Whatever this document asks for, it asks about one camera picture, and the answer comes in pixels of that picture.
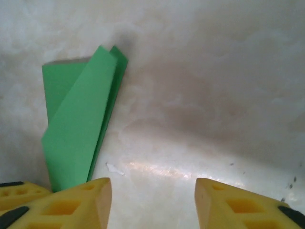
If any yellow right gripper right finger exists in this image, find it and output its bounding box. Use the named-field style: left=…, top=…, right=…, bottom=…
left=194, top=178, right=305, bottom=229

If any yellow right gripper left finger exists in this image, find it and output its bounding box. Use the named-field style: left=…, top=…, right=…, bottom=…
left=0, top=177, right=112, bottom=229

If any green paper sheet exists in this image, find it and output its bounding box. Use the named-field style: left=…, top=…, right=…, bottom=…
left=41, top=45, right=129, bottom=193

